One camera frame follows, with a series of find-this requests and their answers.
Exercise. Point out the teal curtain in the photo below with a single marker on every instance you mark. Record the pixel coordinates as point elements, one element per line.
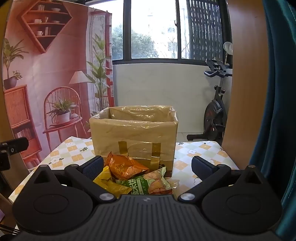
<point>282,104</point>

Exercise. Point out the green snack packet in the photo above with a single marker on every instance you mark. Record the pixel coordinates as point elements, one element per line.
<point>148,184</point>

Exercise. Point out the yellow snack packet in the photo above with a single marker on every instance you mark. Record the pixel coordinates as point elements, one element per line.
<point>108,183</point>

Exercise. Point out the orange snack packet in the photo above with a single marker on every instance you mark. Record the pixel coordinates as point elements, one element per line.
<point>126,166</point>

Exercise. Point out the brown wooden board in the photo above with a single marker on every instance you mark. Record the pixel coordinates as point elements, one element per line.
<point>247,92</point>

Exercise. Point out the white round bulb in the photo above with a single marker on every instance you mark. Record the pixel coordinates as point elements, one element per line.
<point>227,47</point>

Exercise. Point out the plastic-lined cardboard box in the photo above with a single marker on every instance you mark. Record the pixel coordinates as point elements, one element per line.
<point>134,136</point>

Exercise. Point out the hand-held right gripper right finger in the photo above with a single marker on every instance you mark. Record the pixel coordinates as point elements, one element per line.
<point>201,166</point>

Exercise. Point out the checkered flower tablecloth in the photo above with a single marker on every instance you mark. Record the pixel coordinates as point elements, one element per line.
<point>76,151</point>

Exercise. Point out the black exercise bike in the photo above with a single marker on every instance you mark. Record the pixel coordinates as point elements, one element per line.
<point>214,115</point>

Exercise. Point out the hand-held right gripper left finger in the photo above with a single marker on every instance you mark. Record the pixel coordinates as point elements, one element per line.
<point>93,166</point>

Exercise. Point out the printed room backdrop cloth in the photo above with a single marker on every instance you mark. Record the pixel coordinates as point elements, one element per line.
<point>53,69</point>

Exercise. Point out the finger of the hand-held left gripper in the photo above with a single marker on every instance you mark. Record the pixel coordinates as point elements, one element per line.
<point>18,144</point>

